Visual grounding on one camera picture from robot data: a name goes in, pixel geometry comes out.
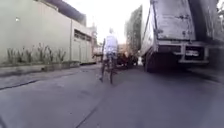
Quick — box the dark bicycle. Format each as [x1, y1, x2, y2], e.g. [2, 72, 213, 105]
[99, 53, 118, 85]

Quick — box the person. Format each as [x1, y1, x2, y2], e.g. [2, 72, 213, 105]
[99, 28, 120, 83]

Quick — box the tall dark tree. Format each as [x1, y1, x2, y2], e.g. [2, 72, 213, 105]
[124, 4, 143, 56]

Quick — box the grey asphalt road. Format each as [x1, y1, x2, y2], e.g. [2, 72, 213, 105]
[0, 63, 224, 128]

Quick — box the large grey truck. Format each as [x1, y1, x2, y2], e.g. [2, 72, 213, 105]
[139, 0, 224, 73]

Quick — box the row of thin plants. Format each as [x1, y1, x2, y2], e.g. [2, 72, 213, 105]
[6, 43, 68, 64]

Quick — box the pale green building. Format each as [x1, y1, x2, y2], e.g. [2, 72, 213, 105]
[0, 0, 98, 66]

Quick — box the low concrete planter wall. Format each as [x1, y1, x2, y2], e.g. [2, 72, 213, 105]
[0, 60, 81, 77]

